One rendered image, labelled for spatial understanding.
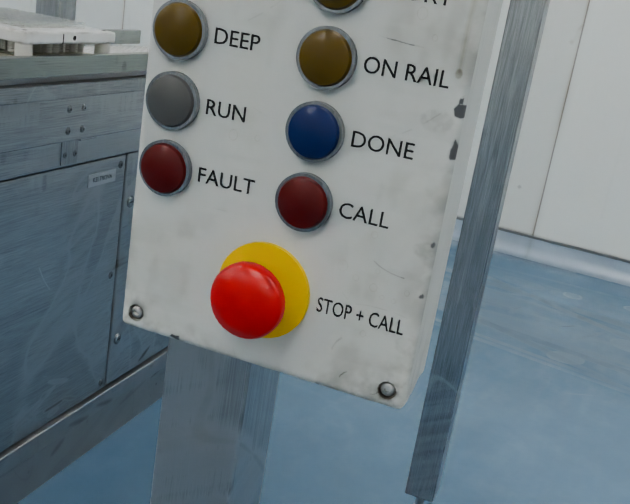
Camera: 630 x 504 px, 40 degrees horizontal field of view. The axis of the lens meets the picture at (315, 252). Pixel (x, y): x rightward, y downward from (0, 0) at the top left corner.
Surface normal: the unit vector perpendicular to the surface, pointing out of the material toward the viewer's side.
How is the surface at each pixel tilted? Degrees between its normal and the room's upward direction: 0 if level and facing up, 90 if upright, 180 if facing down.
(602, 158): 90
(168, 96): 87
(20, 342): 90
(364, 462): 0
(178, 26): 88
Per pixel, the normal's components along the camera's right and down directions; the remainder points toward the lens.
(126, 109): 0.92, 0.25
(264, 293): 0.04, 0.06
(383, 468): 0.15, -0.94
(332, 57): -0.30, 0.22
